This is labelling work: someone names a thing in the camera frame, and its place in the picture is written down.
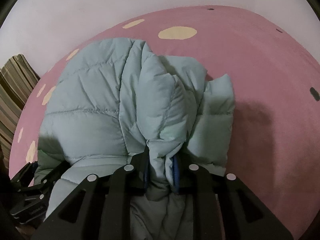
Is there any light blue quilted jacket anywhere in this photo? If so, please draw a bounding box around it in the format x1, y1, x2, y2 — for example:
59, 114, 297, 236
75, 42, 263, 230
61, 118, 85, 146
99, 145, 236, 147
34, 38, 235, 239

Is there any pink polka dot bed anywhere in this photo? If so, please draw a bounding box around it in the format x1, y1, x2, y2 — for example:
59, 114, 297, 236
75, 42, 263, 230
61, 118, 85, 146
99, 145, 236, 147
8, 4, 320, 240

